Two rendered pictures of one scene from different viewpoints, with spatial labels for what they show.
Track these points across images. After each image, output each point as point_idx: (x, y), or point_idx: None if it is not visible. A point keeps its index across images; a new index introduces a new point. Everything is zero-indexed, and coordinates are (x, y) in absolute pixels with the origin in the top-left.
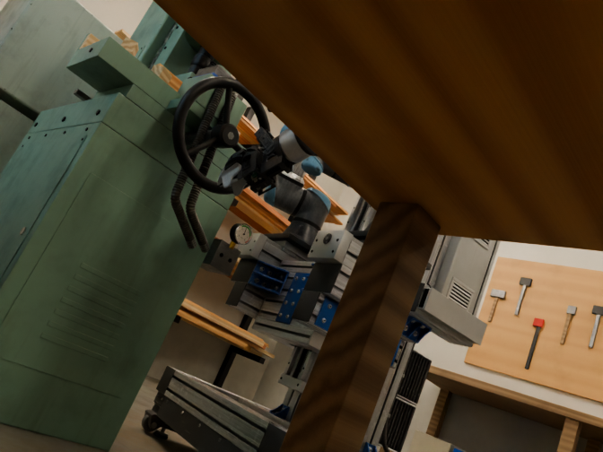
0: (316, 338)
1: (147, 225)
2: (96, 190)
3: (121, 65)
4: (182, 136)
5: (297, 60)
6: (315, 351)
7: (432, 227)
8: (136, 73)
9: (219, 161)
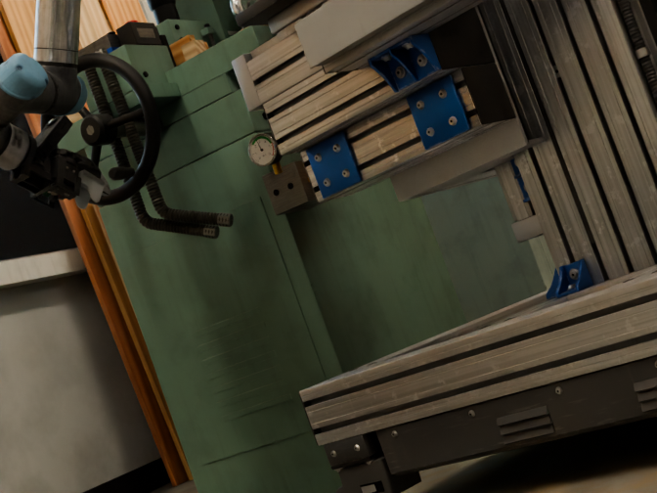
0: (400, 184)
1: (203, 244)
2: (145, 265)
3: (65, 148)
4: None
5: None
6: (461, 179)
7: None
8: (77, 137)
9: (198, 101)
